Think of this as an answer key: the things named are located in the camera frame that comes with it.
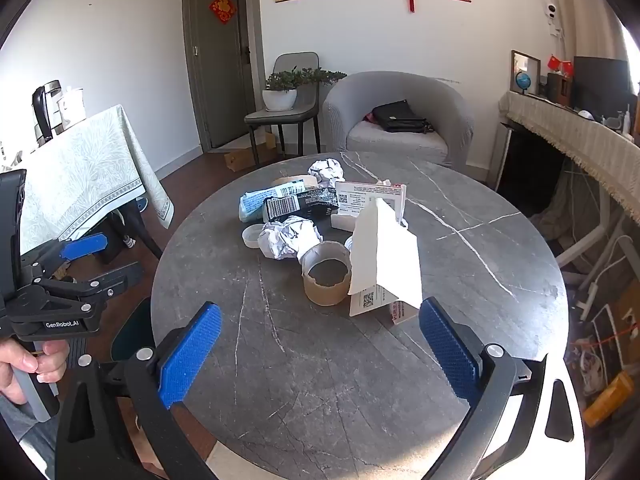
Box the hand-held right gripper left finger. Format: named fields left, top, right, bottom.
left=56, top=302, right=223, bottom=480

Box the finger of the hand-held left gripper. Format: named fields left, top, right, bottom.
left=32, top=266, right=145, bottom=333
left=20, top=232, right=110, bottom=281

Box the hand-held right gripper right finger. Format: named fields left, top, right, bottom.
left=419, top=297, right=586, bottom=480

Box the teal plastic trash bin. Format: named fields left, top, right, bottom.
left=111, top=297, right=153, bottom=363

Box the brown cardboard tape roll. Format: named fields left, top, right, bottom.
left=301, top=241, right=351, bottom=307

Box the large white paper ball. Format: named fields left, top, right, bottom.
left=257, top=215, right=323, bottom=261

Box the blue and white plastic packet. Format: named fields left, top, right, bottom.
left=238, top=183, right=306, bottom=223

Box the black packet with barcode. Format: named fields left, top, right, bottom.
left=263, top=187, right=338, bottom=223

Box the person's left hand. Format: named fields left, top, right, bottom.
left=0, top=337, right=71, bottom=406

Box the dark table leg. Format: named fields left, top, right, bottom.
left=131, top=202, right=164, bottom=261

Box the pale patterned tablecloth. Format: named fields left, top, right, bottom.
left=0, top=105, right=175, bottom=256

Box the white box with red print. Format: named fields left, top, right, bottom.
left=335, top=180, right=408, bottom=226
left=349, top=282, right=418, bottom=326

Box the person's grey trouser leg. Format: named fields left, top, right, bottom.
left=10, top=402, right=58, bottom=466

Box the white folded paper sheet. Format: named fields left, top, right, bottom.
left=347, top=197, right=423, bottom=311

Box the yellow packet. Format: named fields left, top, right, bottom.
left=582, top=372, right=635, bottom=428

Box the flat cardboard box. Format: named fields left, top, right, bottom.
left=224, top=132, right=277, bottom=171

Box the flat beige tape roll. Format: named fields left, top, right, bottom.
left=271, top=174, right=318, bottom=192

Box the grey door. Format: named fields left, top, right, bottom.
left=182, top=0, right=263, bottom=153

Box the small crumpled white paper ball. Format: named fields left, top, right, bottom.
left=307, top=158, right=347, bottom=188

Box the potted plant in white pot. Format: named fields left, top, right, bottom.
left=262, top=66, right=347, bottom=112

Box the black bag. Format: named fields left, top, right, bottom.
left=371, top=100, right=433, bottom=134

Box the cream lace cabinet cloth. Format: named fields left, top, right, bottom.
left=499, top=91, right=640, bottom=221

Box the grey armchair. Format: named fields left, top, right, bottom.
left=322, top=71, right=474, bottom=171

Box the red door ornament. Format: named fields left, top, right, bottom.
left=209, top=0, right=237, bottom=25

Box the grey dining chair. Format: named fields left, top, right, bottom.
left=244, top=52, right=321, bottom=166

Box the framed picture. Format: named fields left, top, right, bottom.
left=511, top=50, right=542, bottom=96

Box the black monitor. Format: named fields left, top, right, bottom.
left=572, top=56, right=630, bottom=111

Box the white wall camera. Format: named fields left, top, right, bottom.
left=542, top=2, right=563, bottom=36

